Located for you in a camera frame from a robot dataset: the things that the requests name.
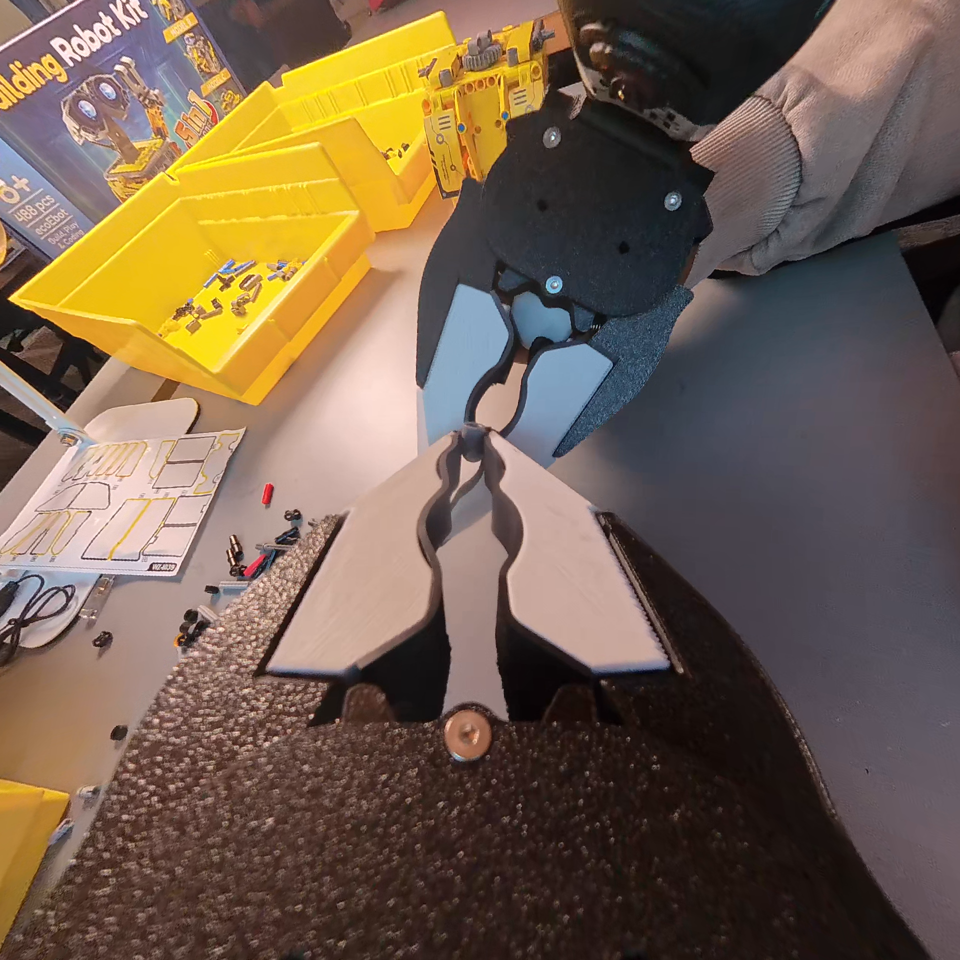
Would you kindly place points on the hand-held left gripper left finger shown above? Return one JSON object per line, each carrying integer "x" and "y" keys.
{"x": 352, "y": 592}

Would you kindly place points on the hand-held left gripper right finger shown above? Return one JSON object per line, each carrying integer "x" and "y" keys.
{"x": 577, "y": 592}

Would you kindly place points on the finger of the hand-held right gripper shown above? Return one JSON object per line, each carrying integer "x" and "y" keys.
{"x": 469, "y": 337}
{"x": 562, "y": 397}

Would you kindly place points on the grey bent rod red caps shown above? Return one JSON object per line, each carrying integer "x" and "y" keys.
{"x": 472, "y": 442}

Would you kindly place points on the yellow building brick model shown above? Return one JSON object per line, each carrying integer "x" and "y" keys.
{"x": 480, "y": 112}

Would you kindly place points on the yellow storage bin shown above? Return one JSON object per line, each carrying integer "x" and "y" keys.
{"x": 337, "y": 97}
{"x": 22, "y": 840}
{"x": 112, "y": 315}

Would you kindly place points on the person's right forearm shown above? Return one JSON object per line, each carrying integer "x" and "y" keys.
{"x": 825, "y": 150}

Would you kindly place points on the grey desk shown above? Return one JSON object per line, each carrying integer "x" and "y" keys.
{"x": 750, "y": 450}

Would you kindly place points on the pile of black red pins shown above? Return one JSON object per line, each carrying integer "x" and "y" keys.
{"x": 247, "y": 562}

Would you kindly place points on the scattered mixed brick parts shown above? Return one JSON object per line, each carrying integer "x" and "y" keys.
{"x": 397, "y": 150}

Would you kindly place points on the scattered blue grey brick pins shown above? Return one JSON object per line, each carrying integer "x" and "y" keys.
{"x": 232, "y": 289}

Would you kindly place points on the white sticker sheet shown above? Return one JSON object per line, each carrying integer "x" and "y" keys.
{"x": 112, "y": 510}

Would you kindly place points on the white lamp base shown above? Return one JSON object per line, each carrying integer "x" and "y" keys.
{"x": 135, "y": 418}

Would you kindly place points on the printed toy packaging box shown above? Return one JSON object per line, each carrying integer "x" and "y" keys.
{"x": 97, "y": 97}

